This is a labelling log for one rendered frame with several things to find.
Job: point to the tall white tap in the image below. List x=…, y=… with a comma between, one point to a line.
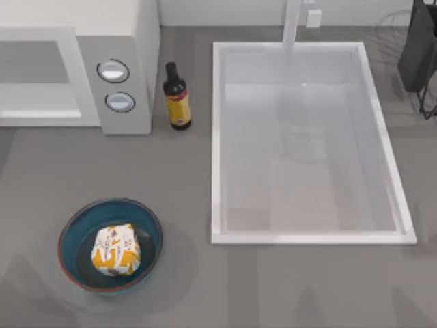
x=291, y=24

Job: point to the pale microwave oven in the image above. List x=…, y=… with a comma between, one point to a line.
x=112, y=41

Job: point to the round grey microwave knob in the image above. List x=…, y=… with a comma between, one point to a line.
x=119, y=102
x=113, y=71

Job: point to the blue bowl with red rim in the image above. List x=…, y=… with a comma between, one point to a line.
x=85, y=225

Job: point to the white wall socket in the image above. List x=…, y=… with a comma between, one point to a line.
x=313, y=17

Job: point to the white sink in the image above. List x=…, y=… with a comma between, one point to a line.
x=307, y=153

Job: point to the white and yellow wrapped packet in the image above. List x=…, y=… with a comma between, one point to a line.
x=116, y=251

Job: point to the dark bottle with yellow label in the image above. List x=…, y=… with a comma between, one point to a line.
x=177, y=102

